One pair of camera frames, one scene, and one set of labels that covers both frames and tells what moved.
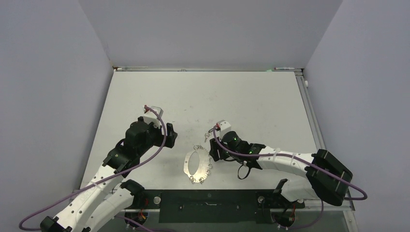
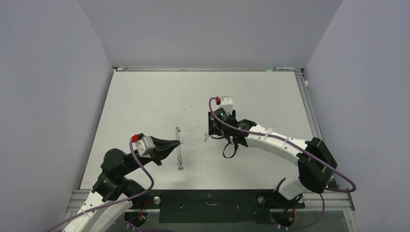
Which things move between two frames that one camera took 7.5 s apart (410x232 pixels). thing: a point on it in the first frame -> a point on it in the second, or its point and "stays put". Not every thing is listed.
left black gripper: (170, 136) -> (156, 155)
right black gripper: (217, 153) -> (214, 129)
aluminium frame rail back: (116, 68) stays put
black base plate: (215, 206) stays put
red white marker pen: (278, 68) stays put
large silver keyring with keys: (204, 165) -> (179, 157)
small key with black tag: (207, 135) stays put
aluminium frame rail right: (310, 110) stays put
